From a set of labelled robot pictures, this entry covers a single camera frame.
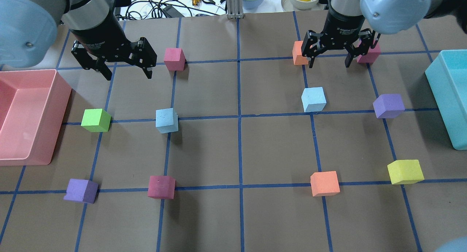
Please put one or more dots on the pink plastic bin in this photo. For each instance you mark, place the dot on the pink plastic bin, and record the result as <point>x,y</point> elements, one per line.
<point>33,105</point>

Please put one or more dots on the green foam block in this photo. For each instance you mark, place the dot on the green foam block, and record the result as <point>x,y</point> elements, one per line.
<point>96,120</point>

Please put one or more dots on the light blue foam block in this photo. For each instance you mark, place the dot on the light blue foam block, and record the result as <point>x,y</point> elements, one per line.
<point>166,120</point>
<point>313,99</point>

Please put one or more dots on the crimson foam block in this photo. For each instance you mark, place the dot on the crimson foam block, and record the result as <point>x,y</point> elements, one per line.
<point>174,59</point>
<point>161,187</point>
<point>371,55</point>

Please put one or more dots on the yellow foam block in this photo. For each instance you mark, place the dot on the yellow foam block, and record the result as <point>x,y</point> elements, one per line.
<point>403,172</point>

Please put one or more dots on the black power adapter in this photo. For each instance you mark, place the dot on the black power adapter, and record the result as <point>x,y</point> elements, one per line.
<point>169,11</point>

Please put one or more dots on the purple foam block right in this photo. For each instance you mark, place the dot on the purple foam block right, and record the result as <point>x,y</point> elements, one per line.
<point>388,106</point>

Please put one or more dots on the crimson foam block back right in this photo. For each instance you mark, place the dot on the crimson foam block back right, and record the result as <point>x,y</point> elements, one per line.
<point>371,55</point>

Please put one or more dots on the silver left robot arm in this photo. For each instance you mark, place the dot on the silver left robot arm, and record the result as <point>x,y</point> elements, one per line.
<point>28,28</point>

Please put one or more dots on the bowl with yellow lemon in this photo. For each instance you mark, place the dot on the bowl with yellow lemon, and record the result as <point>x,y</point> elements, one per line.
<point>296,5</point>

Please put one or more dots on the crimson foam block front left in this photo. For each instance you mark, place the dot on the crimson foam block front left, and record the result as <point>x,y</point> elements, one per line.
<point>161,187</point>

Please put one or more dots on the aluminium frame post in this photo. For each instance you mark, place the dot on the aluminium frame post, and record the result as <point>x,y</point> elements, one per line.
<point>234,9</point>

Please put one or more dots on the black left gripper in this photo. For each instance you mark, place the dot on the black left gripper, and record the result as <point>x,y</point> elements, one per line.
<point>103,35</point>

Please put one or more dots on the orange foam block back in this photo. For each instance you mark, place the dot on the orange foam block back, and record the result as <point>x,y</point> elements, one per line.
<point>298,59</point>

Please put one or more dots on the purple foam block left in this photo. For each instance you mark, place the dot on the purple foam block left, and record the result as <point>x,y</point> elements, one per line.
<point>81,191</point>

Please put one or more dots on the orange foam block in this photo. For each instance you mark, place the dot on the orange foam block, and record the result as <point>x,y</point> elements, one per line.
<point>324,184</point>
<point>298,59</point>

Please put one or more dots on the orange foam block front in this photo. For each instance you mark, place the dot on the orange foam block front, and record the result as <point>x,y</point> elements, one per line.
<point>324,184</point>

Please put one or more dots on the crimson foam block back left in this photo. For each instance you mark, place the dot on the crimson foam block back left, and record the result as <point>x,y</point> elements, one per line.
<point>174,59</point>

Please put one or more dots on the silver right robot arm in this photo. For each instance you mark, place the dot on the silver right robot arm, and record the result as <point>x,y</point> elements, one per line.
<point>393,16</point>

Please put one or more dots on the teal plastic bin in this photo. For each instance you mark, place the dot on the teal plastic bin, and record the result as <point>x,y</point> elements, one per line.
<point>447,76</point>

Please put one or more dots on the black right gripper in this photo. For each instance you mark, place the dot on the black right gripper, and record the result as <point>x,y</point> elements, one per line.
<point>342,26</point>

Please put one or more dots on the purple foam block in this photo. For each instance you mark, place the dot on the purple foam block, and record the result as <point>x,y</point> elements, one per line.
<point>388,106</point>
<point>81,191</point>

